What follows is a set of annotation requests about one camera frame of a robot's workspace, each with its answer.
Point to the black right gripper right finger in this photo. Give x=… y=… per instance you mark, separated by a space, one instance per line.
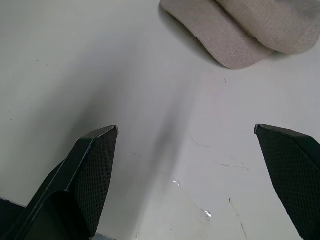
x=295 y=180

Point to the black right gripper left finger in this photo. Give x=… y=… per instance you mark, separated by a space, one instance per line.
x=82 y=180

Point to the beige fabric cap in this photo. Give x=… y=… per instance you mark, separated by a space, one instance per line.
x=250 y=32

